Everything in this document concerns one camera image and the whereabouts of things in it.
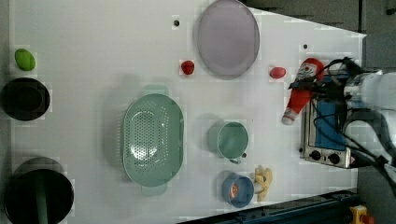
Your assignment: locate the grey round plate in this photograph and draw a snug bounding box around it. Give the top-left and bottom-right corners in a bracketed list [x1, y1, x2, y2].
[197, 0, 260, 78]

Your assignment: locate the yellow toy banana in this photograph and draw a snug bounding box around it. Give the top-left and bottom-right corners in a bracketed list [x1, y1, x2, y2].
[254, 166, 273, 203]

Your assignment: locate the green oval strainer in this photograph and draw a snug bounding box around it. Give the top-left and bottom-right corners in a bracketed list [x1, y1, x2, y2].
[120, 85, 184, 197]

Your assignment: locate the red green toy strawberry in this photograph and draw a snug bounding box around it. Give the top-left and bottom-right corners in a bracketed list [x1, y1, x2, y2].
[180, 61, 194, 76]

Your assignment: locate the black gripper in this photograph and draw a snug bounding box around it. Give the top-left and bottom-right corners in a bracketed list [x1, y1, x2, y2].
[290, 69, 349, 102]

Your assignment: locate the silver toaster oven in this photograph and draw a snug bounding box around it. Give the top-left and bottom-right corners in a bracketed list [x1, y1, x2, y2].
[299, 69, 372, 169]

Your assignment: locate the red round toy fruit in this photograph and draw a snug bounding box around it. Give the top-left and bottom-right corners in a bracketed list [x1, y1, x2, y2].
[270, 67, 287, 79]

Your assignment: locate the green mug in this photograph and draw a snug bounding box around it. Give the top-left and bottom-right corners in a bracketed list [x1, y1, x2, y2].
[207, 120, 249, 164]

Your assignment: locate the blue cup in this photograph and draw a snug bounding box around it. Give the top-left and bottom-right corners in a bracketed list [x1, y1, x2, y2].
[221, 173, 254, 208]

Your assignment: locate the large black pot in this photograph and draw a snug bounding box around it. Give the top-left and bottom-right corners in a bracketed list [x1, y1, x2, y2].
[4, 157, 75, 224]

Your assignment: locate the small black bowl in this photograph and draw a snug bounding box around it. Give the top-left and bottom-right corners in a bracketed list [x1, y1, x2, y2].
[1, 77, 50, 121]

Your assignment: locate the black cable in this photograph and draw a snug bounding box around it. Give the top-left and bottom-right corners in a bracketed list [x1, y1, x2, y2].
[311, 56, 396, 188]

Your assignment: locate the red plush ketchup bottle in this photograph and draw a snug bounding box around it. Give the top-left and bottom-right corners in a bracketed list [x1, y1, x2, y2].
[281, 58, 324, 125]

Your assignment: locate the yellow red emergency button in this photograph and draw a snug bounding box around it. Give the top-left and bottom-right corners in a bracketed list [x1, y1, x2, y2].
[349, 205, 375, 224]

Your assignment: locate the green toy fruit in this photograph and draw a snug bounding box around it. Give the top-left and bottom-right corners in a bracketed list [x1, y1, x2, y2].
[14, 49, 35, 71]

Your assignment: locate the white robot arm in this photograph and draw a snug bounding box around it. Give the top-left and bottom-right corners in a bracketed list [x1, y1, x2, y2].
[290, 72, 395, 189]

